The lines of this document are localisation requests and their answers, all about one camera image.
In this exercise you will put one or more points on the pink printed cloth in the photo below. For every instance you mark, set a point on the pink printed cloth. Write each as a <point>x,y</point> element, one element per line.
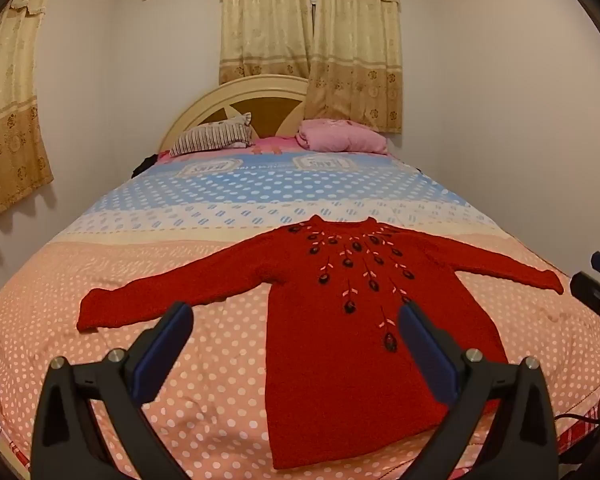
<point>275,145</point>

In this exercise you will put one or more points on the pink pillow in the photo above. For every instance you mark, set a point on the pink pillow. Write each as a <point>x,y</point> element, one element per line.
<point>340,137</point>

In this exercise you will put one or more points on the cream wooden headboard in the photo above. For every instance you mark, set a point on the cream wooden headboard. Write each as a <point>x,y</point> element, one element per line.
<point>205,105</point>

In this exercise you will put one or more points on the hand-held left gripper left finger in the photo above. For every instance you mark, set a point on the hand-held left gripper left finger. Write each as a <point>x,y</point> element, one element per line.
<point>165,355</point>

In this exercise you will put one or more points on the polka dot bedspread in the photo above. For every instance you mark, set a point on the polka dot bedspread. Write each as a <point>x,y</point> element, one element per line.
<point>180,210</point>

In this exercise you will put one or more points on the striped pillow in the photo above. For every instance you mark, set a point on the striped pillow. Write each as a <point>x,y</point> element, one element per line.
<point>210,137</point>

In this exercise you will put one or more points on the red knitted sweater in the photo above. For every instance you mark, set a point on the red knitted sweater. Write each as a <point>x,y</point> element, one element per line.
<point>330,360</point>

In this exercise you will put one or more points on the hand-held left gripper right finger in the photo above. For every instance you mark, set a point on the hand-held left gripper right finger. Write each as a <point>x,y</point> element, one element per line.
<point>427,355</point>

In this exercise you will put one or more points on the red plaid bed sheet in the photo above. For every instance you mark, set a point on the red plaid bed sheet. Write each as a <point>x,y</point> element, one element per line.
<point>577,435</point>

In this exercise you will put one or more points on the beige patterned window curtain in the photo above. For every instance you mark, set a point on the beige patterned window curtain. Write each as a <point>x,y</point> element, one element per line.
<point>10,110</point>

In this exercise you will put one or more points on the dark cloth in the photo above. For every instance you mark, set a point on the dark cloth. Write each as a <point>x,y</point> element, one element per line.
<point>142,165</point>

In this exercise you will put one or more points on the beige patterned curtain panel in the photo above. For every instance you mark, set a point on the beige patterned curtain panel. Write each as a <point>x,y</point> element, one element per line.
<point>355,60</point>
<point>260,25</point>

